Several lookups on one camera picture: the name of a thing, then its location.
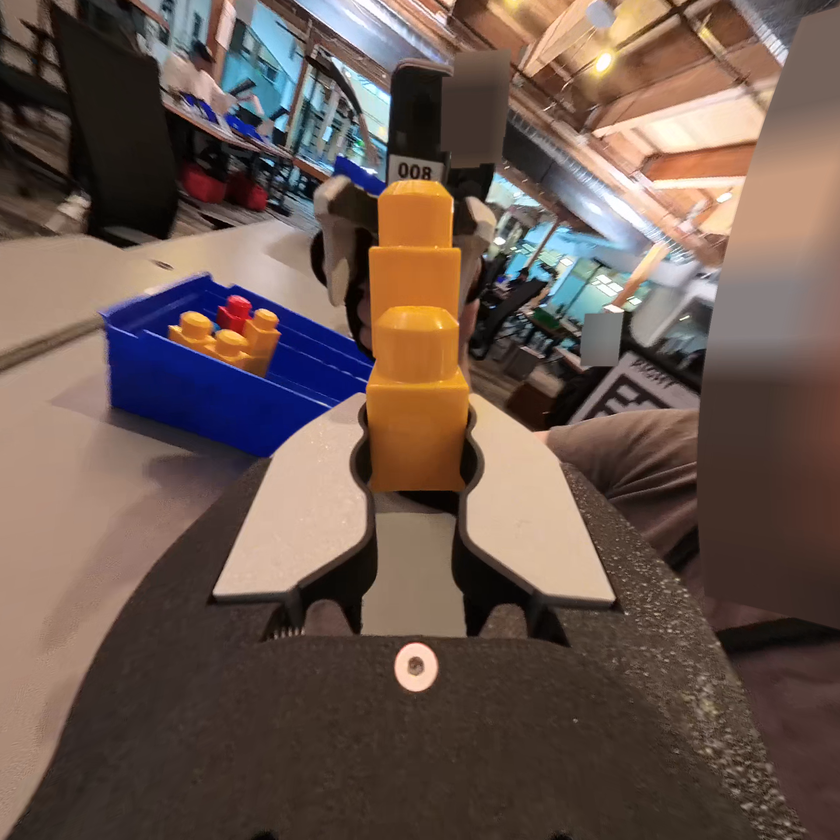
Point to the blue plastic bin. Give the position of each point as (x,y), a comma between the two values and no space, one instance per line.
(358,172)
(197,407)

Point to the person's right hand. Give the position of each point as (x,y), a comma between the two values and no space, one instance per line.
(467,325)

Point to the red plastic bin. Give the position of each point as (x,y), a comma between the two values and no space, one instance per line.
(205,184)
(248,191)

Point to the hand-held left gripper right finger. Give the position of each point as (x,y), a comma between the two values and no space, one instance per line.
(531,518)

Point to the brown cardboard box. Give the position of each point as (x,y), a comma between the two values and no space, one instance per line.
(531,403)

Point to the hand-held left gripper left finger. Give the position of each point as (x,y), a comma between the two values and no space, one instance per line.
(302,518)

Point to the round ceiling light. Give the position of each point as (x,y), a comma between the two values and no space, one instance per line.
(602,62)

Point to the black office chair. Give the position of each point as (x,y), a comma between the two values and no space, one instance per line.
(505,308)
(124,131)

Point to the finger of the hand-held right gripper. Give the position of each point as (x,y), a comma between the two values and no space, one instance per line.
(334,223)
(479,229)

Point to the red one-stud toy block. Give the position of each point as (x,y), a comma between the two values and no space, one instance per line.
(235,312)

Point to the black framed marker sign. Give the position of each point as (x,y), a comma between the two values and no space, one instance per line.
(630,394)

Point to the white ceiling sensor disc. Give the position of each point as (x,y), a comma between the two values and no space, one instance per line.
(598,13)

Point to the yellow two-stud toy block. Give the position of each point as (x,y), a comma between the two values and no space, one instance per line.
(417,426)
(229,348)

